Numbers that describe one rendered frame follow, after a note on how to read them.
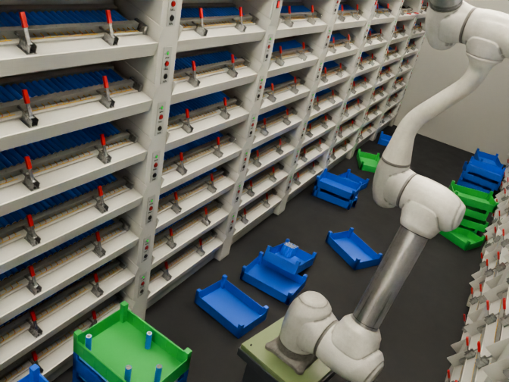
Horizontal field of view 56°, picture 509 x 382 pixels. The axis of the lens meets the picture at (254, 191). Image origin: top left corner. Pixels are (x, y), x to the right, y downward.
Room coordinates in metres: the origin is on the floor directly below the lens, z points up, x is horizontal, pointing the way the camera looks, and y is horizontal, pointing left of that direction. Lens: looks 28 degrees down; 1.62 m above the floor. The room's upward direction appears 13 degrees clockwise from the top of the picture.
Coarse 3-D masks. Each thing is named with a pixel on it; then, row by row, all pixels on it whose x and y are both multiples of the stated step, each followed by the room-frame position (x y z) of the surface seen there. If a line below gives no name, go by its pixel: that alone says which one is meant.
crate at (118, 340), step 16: (128, 304) 1.17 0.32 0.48; (112, 320) 1.13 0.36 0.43; (128, 320) 1.16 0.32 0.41; (80, 336) 1.00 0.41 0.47; (96, 336) 1.08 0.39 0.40; (112, 336) 1.09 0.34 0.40; (128, 336) 1.10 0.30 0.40; (144, 336) 1.12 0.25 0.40; (160, 336) 1.09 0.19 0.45; (80, 352) 0.99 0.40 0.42; (96, 352) 1.01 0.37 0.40; (112, 352) 1.03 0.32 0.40; (128, 352) 1.04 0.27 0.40; (144, 352) 1.05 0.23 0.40; (160, 352) 1.07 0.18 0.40; (176, 352) 1.06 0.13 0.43; (96, 368) 0.95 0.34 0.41; (112, 368) 0.97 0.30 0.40; (144, 368) 0.99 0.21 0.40; (176, 368) 0.98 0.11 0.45
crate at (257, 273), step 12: (252, 264) 2.13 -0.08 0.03; (264, 264) 2.18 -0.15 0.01; (240, 276) 2.02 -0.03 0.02; (252, 276) 2.00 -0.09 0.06; (264, 276) 2.09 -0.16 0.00; (276, 276) 2.11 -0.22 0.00; (288, 276) 2.12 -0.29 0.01; (300, 276) 2.09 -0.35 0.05; (264, 288) 1.96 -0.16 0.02; (276, 288) 2.01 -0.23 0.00; (288, 288) 2.03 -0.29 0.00; (300, 288) 2.01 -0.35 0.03; (288, 300) 1.90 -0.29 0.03
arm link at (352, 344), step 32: (416, 192) 1.43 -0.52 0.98; (448, 192) 1.43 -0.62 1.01; (416, 224) 1.38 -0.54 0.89; (448, 224) 1.36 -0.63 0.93; (384, 256) 1.40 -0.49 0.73; (416, 256) 1.37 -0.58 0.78; (384, 288) 1.32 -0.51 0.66; (352, 320) 1.30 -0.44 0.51; (320, 352) 1.26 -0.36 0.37; (352, 352) 1.22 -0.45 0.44
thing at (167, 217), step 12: (228, 168) 2.15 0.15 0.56; (216, 180) 2.07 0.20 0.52; (228, 180) 2.12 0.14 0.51; (192, 192) 1.91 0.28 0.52; (204, 192) 1.95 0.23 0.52; (216, 192) 1.99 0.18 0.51; (168, 204) 1.76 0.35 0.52; (180, 204) 1.79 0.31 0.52; (192, 204) 1.83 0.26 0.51; (204, 204) 1.91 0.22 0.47; (168, 216) 1.68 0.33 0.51; (180, 216) 1.74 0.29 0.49; (156, 228) 1.59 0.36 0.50
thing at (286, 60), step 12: (288, 36) 2.76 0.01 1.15; (300, 36) 2.83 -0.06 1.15; (276, 48) 2.51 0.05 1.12; (288, 48) 2.60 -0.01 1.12; (300, 48) 2.69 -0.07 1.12; (312, 48) 2.79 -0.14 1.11; (276, 60) 2.37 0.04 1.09; (288, 60) 2.49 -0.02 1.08; (300, 60) 2.58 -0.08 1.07; (312, 60) 2.69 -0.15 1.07; (276, 72) 2.32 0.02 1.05; (288, 72) 2.46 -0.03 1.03
